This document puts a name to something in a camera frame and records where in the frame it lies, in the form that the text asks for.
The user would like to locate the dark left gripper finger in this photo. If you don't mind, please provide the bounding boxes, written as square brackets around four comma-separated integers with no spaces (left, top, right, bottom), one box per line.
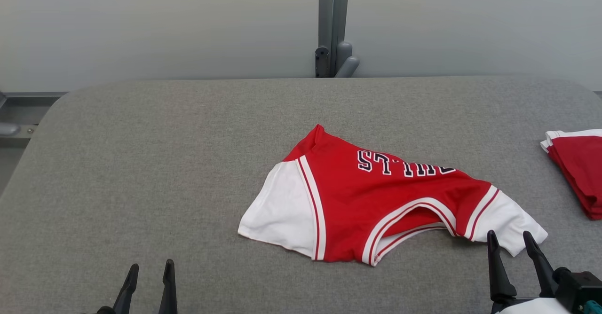
[112,263,140,314]
[158,259,179,314]

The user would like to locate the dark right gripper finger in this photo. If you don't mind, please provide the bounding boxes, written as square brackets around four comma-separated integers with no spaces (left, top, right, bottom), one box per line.
[523,231,560,298]
[487,230,517,302]

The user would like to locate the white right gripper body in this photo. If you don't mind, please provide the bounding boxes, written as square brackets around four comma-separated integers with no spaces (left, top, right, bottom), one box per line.
[491,296,572,314]

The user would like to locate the red shorts with white stripe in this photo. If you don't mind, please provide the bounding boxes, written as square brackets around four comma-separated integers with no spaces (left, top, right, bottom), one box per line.
[540,129,602,221]

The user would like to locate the red lettered jersey white sleeves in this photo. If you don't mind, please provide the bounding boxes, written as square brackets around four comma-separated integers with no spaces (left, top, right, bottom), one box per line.
[238,124,548,267]

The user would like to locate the grey metal partition base rail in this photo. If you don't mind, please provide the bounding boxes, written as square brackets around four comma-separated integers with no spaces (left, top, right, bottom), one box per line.
[0,91,69,149]

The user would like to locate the grey metal partition post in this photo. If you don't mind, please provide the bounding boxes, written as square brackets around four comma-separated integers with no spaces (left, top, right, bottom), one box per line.
[314,0,360,79]

